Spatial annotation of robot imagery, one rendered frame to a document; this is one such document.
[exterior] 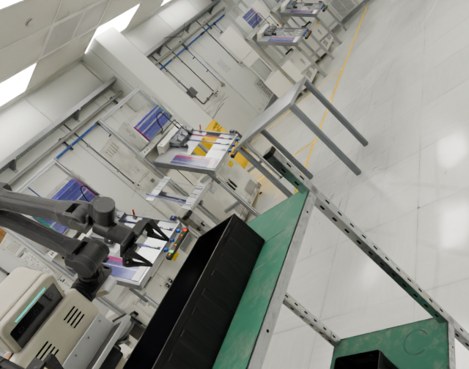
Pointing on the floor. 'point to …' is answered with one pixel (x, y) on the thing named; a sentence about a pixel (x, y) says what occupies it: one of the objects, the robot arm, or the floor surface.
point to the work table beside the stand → (286, 101)
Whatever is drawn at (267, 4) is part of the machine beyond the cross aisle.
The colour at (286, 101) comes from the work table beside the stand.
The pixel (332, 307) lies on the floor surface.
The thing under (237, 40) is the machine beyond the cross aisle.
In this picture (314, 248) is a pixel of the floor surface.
